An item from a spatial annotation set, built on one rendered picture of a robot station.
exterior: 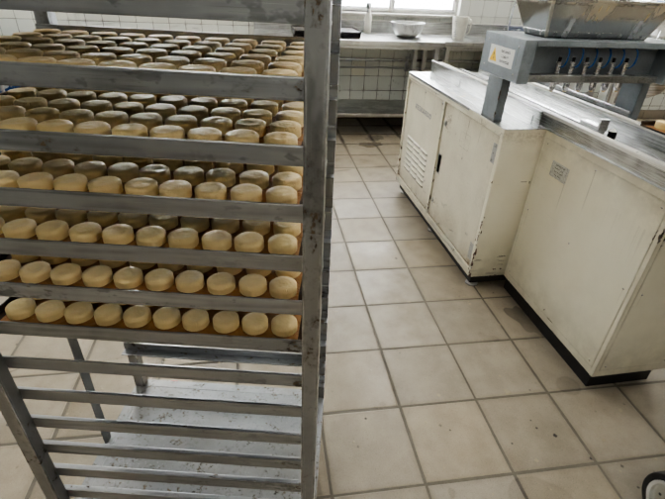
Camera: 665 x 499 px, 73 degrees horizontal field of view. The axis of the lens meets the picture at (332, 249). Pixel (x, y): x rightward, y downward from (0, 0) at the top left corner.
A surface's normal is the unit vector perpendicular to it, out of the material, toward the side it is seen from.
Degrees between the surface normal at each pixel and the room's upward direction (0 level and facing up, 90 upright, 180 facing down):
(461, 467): 0
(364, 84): 90
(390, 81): 90
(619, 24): 115
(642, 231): 90
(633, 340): 90
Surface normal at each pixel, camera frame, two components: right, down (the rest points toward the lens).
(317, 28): -0.05, 0.52
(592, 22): 0.14, 0.83
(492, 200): 0.17, 0.52
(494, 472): 0.04, -0.85
